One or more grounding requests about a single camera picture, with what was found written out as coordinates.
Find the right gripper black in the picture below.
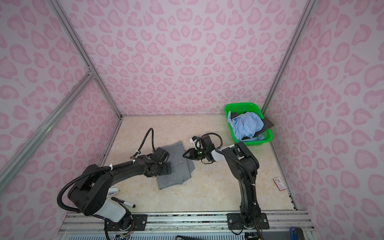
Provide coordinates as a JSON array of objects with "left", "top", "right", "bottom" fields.
[{"left": 182, "top": 148, "right": 208, "bottom": 161}]

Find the grey long sleeve shirt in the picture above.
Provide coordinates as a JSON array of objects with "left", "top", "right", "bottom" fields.
[{"left": 157, "top": 141, "right": 195, "bottom": 190}]

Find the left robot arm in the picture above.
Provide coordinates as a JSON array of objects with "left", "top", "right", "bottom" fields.
[{"left": 57, "top": 148, "right": 171, "bottom": 231}]

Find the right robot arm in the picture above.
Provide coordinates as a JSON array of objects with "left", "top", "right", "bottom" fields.
[{"left": 183, "top": 133, "right": 268, "bottom": 234}]

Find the black marker pen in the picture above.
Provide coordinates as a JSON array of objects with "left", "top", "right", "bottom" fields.
[{"left": 111, "top": 197, "right": 136, "bottom": 208}]

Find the light blue shirt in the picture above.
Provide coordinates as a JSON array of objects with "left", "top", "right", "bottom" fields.
[{"left": 227, "top": 111, "right": 265, "bottom": 141}]

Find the black shirt in basket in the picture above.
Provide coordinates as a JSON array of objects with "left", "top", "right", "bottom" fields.
[{"left": 230, "top": 111, "right": 275, "bottom": 141}]

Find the red white label card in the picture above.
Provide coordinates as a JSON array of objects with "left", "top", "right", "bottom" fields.
[{"left": 273, "top": 177, "right": 287, "bottom": 191}]

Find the blue tool at edge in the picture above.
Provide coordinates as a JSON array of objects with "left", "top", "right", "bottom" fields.
[{"left": 290, "top": 227, "right": 305, "bottom": 240}]

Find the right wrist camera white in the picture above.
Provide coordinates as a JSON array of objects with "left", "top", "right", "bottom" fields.
[{"left": 190, "top": 136, "right": 202, "bottom": 150}]

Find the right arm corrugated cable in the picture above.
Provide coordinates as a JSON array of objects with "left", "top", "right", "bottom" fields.
[{"left": 200, "top": 132, "right": 265, "bottom": 240}]

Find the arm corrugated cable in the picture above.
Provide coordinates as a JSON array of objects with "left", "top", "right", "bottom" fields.
[
  {"left": 56, "top": 128, "right": 157, "bottom": 214},
  {"left": 200, "top": 132, "right": 265, "bottom": 240}
]

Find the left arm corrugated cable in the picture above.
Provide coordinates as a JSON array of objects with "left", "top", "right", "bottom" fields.
[{"left": 56, "top": 128, "right": 157, "bottom": 214}]

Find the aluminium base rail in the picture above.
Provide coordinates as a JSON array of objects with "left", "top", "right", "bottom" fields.
[{"left": 56, "top": 194, "right": 319, "bottom": 240}]

